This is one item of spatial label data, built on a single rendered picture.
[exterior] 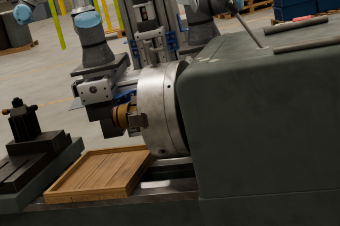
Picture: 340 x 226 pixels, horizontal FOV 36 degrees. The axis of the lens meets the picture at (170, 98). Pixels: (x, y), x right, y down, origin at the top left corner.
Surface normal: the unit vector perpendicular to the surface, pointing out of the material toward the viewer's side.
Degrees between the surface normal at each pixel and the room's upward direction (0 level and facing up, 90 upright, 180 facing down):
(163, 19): 90
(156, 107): 67
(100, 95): 90
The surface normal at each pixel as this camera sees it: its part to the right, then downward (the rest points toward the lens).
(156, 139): -0.19, 0.56
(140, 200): -0.26, 0.32
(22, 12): 0.25, 0.21
